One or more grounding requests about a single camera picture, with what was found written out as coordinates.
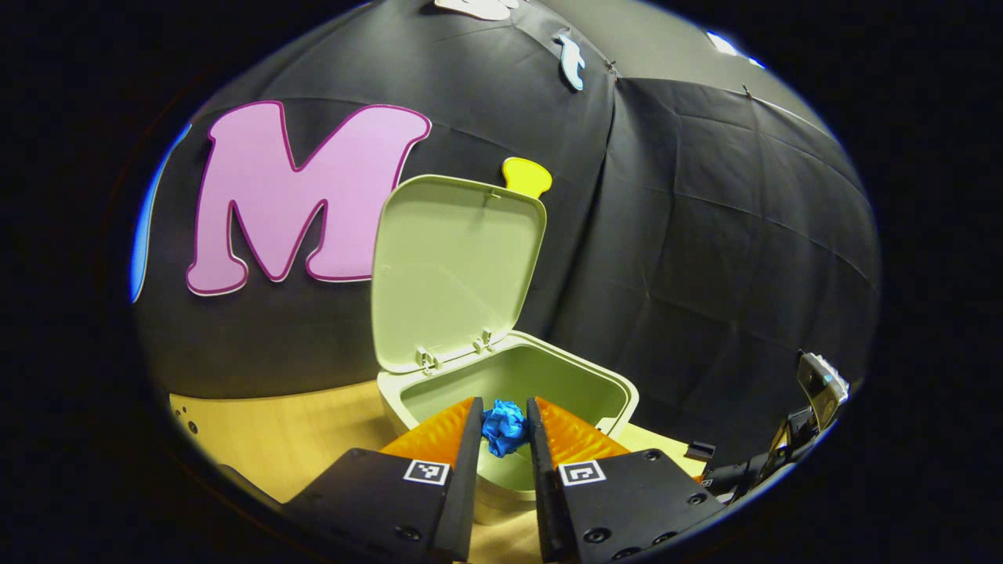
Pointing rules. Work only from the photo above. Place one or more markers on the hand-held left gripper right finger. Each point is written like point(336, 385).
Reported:
point(544, 486)

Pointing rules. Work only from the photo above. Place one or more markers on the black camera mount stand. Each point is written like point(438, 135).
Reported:
point(823, 388)

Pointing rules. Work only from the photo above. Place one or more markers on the black table edge clamp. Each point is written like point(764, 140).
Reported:
point(700, 451)

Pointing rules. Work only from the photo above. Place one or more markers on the pale green desktop garbage bin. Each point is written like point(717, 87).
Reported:
point(454, 266)

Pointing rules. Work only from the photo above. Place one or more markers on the blue paper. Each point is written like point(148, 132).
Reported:
point(505, 427)

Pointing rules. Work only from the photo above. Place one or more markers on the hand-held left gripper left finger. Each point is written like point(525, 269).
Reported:
point(462, 486)

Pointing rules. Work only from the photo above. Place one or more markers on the black backdrop cloth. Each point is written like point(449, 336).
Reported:
point(705, 235)

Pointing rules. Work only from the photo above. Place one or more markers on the wooden desktop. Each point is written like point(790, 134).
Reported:
point(298, 439)

